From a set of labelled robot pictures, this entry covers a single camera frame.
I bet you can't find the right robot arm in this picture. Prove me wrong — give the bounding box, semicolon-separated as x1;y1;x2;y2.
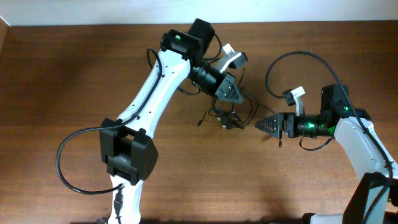
255;85;397;223

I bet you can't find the black usb cable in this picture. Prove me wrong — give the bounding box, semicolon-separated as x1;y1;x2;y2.
241;88;284;149
197;67;259;131

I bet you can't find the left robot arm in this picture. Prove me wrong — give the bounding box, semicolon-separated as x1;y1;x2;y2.
99;19;248;223

